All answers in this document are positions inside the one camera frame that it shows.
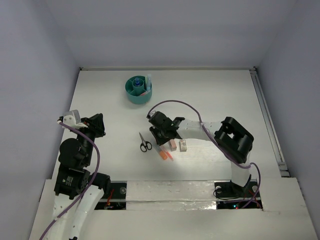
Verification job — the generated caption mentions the red thin pen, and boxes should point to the red thin pen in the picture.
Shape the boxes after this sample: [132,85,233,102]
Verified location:
[162,147,174,161]

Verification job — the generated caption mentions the orange highlighter marker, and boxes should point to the orange highlighter marker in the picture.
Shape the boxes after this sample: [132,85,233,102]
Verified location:
[154,145,168,160]

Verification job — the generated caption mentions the small blue-capped glue bottle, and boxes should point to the small blue-capped glue bottle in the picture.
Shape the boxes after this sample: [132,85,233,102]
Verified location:
[134,77,140,87]

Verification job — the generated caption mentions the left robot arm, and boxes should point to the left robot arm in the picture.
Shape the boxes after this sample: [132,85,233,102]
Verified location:
[44,110,111,240]

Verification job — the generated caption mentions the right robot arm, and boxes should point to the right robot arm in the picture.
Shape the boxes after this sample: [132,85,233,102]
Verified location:
[147,111,254,196]

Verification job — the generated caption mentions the pink eraser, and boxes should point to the pink eraser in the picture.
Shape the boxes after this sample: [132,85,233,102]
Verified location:
[169,139,177,151]

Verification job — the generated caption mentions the white boxed eraser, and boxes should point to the white boxed eraser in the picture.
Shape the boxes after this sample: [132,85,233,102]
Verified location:
[179,139,187,152]

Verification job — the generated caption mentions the teal round desk organizer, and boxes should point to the teal round desk organizer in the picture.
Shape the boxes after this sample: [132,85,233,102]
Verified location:
[125,75,153,105]

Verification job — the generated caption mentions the black handled scissors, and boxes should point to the black handled scissors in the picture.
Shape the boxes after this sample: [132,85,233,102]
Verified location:
[139,132,153,153]

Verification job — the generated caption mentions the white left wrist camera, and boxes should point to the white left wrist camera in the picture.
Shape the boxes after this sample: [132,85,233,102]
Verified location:
[57,109,87,130]

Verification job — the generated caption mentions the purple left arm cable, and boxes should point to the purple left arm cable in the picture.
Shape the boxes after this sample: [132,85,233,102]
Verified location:
[37,122,101,240]

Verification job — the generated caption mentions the aluminium side rail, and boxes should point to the aluminium side rail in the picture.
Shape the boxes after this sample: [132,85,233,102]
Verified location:
[249,67,291,178]

